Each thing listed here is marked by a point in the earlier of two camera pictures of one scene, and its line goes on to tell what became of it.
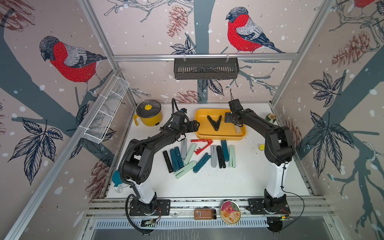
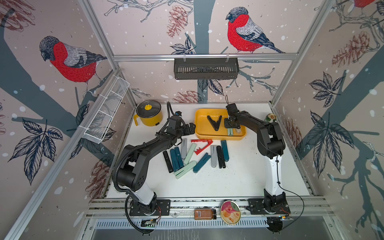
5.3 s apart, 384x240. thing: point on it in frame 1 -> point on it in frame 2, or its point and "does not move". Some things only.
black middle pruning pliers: (221, 160) does not move
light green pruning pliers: (231, 156) -> (230, 131)
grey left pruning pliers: (184, 148) does not move
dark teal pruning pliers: (225, 149) does not move
